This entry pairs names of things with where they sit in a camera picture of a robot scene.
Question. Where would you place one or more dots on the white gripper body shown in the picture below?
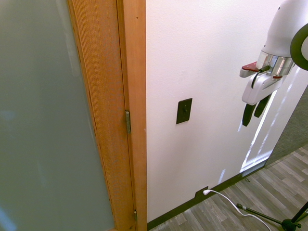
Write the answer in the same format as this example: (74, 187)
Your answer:
(258, 87)

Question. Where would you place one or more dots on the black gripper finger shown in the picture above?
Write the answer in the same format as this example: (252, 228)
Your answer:
(261, 107)
(247, 116)

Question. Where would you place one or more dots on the dark baseboard strip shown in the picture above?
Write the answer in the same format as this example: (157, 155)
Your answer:
(197, 203)

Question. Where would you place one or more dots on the metal door hinge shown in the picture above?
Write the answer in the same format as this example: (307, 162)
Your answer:
(128, 121)
(135, 215)

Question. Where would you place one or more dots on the wooden door with frosted glass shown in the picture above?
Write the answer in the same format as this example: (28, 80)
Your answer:
(48, 115)

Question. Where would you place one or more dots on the red grey wrist camera mount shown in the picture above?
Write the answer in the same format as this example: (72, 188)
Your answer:
(247, 69)

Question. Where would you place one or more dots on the dark brown light switch plate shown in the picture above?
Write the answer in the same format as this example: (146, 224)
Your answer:
(184, 110)

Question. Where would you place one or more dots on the dark wall outlet plate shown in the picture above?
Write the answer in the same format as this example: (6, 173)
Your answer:
(201, 192)

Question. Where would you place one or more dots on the black camera tripod stand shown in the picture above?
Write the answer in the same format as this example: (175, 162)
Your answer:
(279, 215)

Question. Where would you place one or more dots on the wooden door frame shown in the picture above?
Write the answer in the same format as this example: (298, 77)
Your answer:
(134, 96)

